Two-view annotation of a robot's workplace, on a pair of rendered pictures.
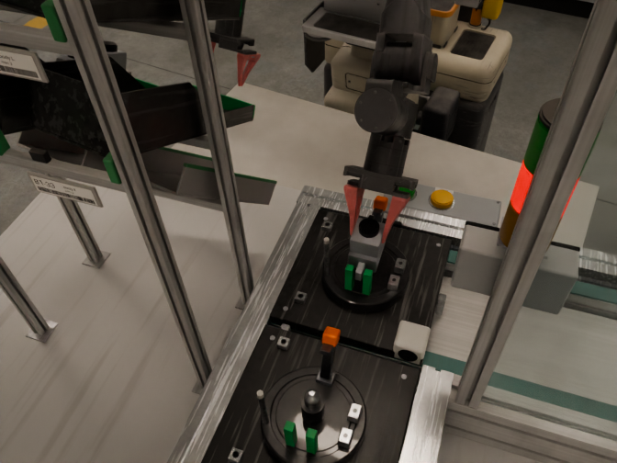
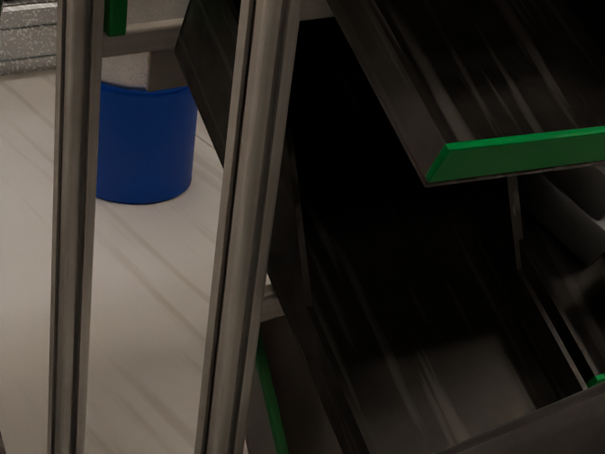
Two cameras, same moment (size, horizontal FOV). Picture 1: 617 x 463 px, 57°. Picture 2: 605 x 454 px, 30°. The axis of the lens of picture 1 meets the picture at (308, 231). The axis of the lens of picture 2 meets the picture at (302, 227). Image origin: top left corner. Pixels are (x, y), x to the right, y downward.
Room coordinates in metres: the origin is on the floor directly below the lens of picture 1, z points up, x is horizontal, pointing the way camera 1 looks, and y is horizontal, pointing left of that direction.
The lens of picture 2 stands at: (0.83, -0.30, 1.54)
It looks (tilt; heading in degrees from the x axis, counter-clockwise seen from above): 29 degrees down; 117
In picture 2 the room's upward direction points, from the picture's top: 8 degrees clockwise
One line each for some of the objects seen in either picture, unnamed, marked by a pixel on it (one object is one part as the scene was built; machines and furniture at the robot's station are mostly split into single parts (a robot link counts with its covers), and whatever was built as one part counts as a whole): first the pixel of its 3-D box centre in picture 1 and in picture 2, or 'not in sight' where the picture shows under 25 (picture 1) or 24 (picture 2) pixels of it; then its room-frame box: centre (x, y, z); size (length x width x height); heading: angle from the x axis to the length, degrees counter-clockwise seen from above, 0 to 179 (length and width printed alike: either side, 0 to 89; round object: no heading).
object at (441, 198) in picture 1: (441, 200); not in sight; (0.72, -0.25, 0.96); 0.04 x 0.04 x 0.02
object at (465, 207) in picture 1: (439, 211); not in sight; (0.72, -0.25, 0.93); 0.21 x 0.07 x 0.06; 68
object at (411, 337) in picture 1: (410, 343); not in sight; (0.43, -0.14, 0.97); 0.05 x 0.05 x 0.04; 68
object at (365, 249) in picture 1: (366, 244); not in sight; (0.54, -0.09, 1.06); 0.08 x 0.04 x 0.07; 159
